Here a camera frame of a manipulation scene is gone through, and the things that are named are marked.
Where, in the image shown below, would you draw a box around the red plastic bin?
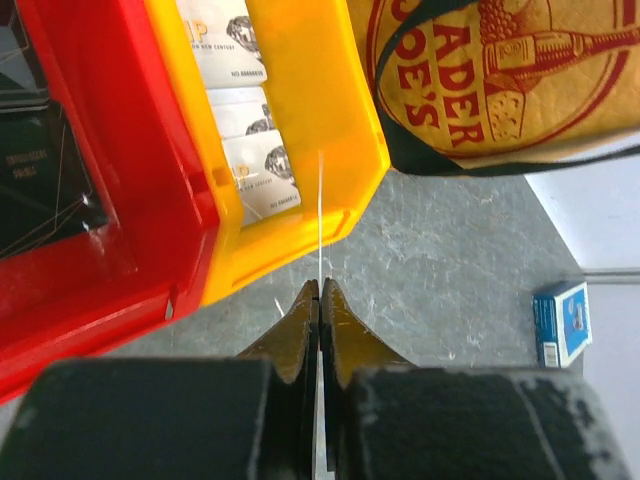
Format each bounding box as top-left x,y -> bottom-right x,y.
1,1 -> 219,400

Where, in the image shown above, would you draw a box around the silver cards in yellow bin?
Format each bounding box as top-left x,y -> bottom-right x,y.
176,1 -> 301,226

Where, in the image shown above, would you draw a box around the black cards in red bin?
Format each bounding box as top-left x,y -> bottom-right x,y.
1,1 -> 108,258

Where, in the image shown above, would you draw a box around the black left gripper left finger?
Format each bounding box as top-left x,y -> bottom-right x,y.
1,281 -> 319,479

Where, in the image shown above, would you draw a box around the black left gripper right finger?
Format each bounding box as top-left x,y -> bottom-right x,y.
320,279 -> 631,479

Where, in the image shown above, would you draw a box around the yellow canvas tote bag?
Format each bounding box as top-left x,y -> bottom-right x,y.
348,1 -> 639,176

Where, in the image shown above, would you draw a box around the yellow plastic bin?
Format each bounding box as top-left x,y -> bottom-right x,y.
145,1 -> 390,306

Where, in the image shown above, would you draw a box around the blue razor package box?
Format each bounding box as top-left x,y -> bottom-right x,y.
532,280 -> 593,368

